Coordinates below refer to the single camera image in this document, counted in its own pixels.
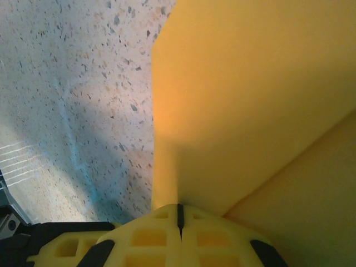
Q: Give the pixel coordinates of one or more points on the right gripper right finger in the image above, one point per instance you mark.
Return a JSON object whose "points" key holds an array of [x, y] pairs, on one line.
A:
{"points": [[222, 244]]}

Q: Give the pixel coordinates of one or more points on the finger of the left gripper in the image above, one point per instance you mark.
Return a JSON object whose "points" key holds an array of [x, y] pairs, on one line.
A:
{"points": [[55, 244]]}

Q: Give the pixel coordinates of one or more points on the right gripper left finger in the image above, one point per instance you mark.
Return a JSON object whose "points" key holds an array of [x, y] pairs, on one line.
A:
{"points": [[144, 244]]}

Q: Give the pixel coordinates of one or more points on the yellow paper sheet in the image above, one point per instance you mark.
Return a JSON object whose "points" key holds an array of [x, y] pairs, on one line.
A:
{"points": [[250, 97]]}

